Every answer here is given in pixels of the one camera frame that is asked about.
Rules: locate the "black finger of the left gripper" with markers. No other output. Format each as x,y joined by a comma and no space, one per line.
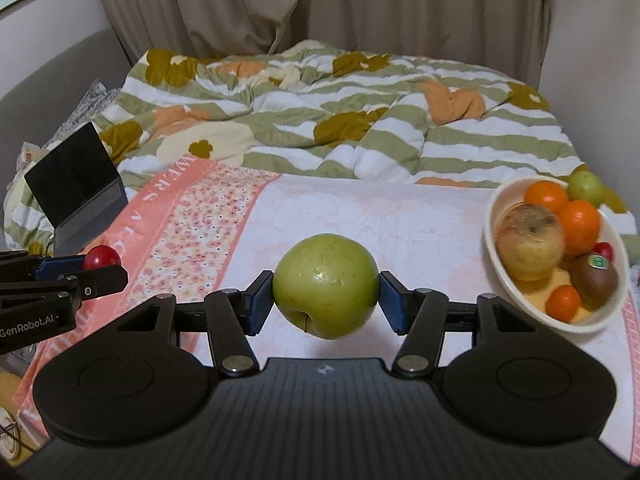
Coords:
22,266
98,282

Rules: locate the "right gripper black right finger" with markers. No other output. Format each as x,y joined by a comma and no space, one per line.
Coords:
419,315

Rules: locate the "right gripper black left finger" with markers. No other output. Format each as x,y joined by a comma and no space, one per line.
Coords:
231,316

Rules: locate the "red cherry tomato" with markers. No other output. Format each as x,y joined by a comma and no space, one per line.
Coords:
605,250
101,256

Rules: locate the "green apple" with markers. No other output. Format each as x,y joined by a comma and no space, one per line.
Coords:
584,185
327,285

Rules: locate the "yellowish brown apple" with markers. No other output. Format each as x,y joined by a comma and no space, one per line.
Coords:
530,242

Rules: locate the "small tangerine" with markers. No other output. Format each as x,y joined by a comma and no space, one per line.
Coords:
563,303

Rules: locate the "large orange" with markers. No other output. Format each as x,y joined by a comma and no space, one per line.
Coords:
546,194
581,223

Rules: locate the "brown kiwi with sticker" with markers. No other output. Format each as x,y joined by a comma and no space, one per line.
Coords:
595,278

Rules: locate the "black laptop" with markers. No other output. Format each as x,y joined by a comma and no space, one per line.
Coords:
78,189

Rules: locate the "cream oval fruit bowl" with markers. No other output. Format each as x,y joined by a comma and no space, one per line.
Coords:
532,296

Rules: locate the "grey sofa headboard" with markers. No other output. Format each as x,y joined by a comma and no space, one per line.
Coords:
37,106

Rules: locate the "patterned grey pillow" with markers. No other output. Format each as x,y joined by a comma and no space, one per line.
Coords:
95,100

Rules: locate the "green striped floral quilt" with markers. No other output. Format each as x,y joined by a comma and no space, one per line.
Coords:
318,111

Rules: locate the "beige curtain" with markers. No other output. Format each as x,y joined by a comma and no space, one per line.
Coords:
507,35

